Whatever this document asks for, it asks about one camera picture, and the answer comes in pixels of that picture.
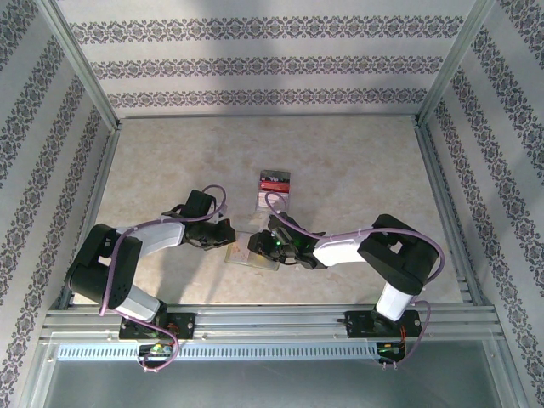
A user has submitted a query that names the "green card holder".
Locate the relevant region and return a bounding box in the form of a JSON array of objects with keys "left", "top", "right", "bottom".
[{"left": 224, "top": 229, "right": 281, "bottom": 272}]

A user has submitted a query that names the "white VIP chip card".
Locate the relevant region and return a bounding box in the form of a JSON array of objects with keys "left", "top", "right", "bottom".
[{"left": 228, "top": 244, "right": 252, "bottom": 264}]

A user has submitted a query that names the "clear acrylic card stand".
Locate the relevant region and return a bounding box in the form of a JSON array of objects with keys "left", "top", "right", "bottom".
[{"left": 253, "top": 169, "right": 294, "bottom": 224}]

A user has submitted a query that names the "white card with red pattern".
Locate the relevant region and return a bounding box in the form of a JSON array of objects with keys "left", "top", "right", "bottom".
[{"left": 256, "top": 193, "right": 291, "bottom": 212}]

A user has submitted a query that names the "black VIP card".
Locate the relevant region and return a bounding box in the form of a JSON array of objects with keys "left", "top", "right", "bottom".
[{"left": 261, "top": 171, "right": 292, "bottom": 191}]

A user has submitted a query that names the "small controller board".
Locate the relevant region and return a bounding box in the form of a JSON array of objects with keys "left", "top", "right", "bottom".
[
  {"left": 138, "top": 343, "right": 175, "bottom": 358},
  {"left": 376, "top": 342, "right": 407, "bottom": 358}
]

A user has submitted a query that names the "grey metal front panel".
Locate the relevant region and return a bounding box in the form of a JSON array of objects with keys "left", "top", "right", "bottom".
[{"left": 19, "top": 339, "right": 526, "bottom": 408}]

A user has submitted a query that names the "aluminium mounting rail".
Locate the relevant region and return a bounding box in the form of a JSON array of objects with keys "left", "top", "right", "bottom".
[{"left": 40, "top": 303, "right": 501, "bottom": 341}]

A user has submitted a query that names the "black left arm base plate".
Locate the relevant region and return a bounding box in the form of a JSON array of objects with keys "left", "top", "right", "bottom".
[{"left": 118, "top": 312, "right": 197, "bottom": 341}]

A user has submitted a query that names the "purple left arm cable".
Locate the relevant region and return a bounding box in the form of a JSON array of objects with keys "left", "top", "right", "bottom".
[{"left": 99, "top": 183, "right": 229, "bottom": 374}]

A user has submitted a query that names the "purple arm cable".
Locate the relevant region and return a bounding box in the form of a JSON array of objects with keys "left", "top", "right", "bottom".
[
  {"left": 99, "top": 183, "right": 229, "bottom": 374},
  {"left": 263, "top": 190, "right": 446, "bottom": 371}
]

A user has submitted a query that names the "grey slotted cable duct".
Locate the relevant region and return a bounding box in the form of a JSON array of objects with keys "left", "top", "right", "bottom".
[{"left": 54, "top": 342, "right": 409, "bottom": 362}]

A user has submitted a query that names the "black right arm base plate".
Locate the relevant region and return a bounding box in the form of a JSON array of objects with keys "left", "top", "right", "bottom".
[{"left": 344, "top": 309, "right": 425, "bottom": 340}]

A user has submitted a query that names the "aluminium side rail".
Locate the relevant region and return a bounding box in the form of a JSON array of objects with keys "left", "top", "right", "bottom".
[
  {"left": 57, "top": 122, "right": 122, "bottom": 309},
  {"left": 414, "top": 118, "right": 485, "bottom": 307}
]

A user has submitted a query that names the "aluminium back rail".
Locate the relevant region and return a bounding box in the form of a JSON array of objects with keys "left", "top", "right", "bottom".
[{"left": 118, "top": 110, "right": 420, "bottom": 121}]

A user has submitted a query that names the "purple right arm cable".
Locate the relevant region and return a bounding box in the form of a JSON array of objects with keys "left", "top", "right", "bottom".
[{"left": 263, "top": 190, "right": 446, "bottom": 371}]

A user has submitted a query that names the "aluminium frame post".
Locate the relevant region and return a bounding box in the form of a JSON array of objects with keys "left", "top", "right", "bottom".
[
  {"left": 36, "top": 0, "right": 122, "bottom": 133},
  {"left": 414, "top": 0, "right": 498, "bottom": 127}
]

